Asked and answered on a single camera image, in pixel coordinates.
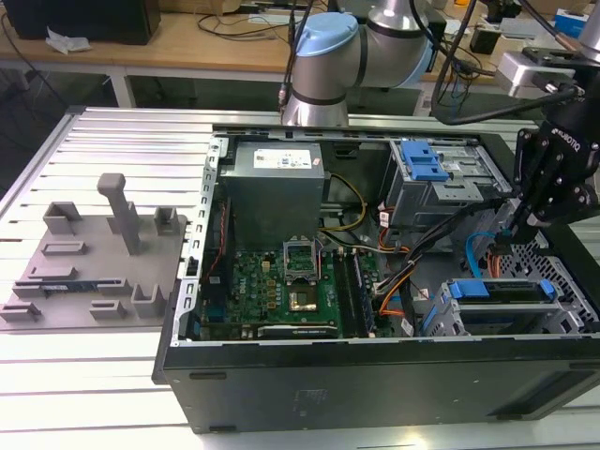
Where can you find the perforated metal disk bay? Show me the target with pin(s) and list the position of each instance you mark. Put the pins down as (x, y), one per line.
(576, 290)

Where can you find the RAM stick with blue label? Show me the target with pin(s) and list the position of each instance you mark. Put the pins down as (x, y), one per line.
(70, 285)

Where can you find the white crumpled plastic bag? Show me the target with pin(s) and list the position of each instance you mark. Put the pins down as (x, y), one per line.
(68, 41)

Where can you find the CPU socket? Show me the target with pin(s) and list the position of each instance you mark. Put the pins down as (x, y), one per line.
(304, 301)

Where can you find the blue cardboard box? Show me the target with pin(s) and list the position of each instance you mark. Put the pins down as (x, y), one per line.
(569, 21)

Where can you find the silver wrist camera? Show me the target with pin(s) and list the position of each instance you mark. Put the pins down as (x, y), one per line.
(520, 70)

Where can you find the green RAM stick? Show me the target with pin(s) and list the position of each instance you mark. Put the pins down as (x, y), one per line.
(364, 300)

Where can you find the grey metal drive cage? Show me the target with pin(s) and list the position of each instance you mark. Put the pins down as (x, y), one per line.
(422, 206)

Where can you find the hard disk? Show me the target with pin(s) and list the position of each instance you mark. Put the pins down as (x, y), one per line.
(469, 288)

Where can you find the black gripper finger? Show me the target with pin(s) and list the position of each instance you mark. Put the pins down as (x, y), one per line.
(527, 164)
(560, 206)

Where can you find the wooden desk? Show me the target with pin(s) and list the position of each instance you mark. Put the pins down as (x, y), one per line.
(187, 51)

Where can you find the green motherboard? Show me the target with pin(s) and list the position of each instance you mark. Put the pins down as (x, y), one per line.
(253, 281)

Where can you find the black PC case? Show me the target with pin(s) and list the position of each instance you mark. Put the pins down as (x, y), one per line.
(328, 384)

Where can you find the grey power supply unit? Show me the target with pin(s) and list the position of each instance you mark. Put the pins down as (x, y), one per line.
(272, 201)

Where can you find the blue plastic drive latch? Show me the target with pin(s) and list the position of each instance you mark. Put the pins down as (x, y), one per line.
(424, 164)

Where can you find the flat grey box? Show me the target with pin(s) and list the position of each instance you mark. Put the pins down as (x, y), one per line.
(520, 29)

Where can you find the small black box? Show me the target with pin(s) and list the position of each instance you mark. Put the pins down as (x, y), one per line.
(484, 39)

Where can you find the black graphics card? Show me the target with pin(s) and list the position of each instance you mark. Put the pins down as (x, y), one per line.
(300, 332)

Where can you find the black RAM slot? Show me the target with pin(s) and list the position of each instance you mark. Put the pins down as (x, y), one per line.
(344, 295)

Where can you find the large black box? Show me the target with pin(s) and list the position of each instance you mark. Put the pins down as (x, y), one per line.
(79, 19)

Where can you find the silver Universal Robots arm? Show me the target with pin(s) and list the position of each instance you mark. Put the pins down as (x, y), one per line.
(319, 70)

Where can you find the grey parts rack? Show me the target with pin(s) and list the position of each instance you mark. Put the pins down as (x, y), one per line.
(94, 262)

